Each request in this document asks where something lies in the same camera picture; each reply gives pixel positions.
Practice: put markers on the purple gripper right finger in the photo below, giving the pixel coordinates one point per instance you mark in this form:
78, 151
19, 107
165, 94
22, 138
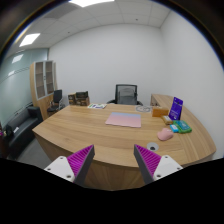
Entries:
153, 166

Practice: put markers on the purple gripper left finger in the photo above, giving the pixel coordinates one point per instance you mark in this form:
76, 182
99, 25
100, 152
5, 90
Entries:
73, 168

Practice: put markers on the pink computer mouse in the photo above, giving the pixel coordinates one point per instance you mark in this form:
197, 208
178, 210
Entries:
165, 134

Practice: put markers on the pink mouse pad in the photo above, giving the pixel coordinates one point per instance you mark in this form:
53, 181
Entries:
124, 119

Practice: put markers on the blue small packet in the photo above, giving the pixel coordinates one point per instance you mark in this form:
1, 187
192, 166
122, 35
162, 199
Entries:
174, 128

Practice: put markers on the small yellow box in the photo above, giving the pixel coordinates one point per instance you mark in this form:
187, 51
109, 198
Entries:
167, 120

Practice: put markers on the green packet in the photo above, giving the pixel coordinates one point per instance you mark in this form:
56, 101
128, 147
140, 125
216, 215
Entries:
182, 126

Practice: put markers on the orange cardboard box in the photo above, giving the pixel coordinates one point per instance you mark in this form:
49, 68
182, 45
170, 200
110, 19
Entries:
159, 111

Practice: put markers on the black side chair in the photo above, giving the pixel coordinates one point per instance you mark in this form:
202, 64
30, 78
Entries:
56, 103

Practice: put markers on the dark boxes on shelf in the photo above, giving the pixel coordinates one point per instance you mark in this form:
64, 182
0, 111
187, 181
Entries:
79, 98

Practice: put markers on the black leather sofa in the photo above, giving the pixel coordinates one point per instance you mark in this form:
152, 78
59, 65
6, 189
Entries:
18, 131

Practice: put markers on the black mesh office chair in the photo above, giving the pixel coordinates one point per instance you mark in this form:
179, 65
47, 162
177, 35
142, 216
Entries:
125, 94

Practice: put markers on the wooden glass-door cabinet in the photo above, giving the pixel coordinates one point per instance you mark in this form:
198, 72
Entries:
42, 85

